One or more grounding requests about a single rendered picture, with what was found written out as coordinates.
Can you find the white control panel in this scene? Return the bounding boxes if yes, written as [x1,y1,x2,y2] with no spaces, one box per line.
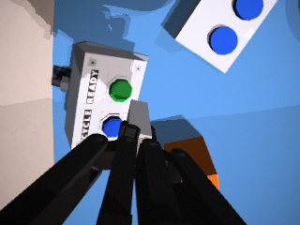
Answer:
[52,41,149,150]

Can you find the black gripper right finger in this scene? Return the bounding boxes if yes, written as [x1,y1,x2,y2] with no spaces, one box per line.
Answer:
[134,101,247,225]

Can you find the blue flat mat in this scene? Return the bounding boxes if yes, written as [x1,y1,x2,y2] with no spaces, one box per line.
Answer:
[52,0,300,225]

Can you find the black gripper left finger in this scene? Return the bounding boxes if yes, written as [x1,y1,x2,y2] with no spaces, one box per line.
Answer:
[0,99,141,225]

